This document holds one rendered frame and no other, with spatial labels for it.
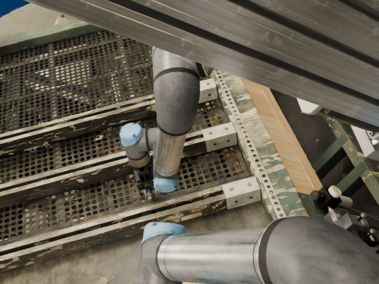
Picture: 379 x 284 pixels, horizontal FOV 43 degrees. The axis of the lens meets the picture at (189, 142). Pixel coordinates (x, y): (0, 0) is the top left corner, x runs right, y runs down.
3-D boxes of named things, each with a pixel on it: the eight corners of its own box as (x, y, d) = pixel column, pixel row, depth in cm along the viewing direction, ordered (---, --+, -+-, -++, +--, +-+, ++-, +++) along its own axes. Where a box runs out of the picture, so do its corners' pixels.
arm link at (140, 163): (124, 146, 166) (148, 141, 166) (128, 155, 169) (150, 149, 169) (127, 163, 161) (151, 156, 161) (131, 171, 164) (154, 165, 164)
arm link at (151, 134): (184, 160, 158) (150, 164, 159) (181, 131, 163) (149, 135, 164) (180, 150, 151) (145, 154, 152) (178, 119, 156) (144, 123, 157)
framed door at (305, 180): (328, 205, 231) (331, 202, 229) (237, 185, 203) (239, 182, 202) (264, 87, 291) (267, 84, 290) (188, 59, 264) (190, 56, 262)
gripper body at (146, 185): (139, 195, 172) (131, 174, 163) (136, 176, 177) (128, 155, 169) (160, 189, 172) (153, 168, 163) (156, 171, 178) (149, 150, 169)
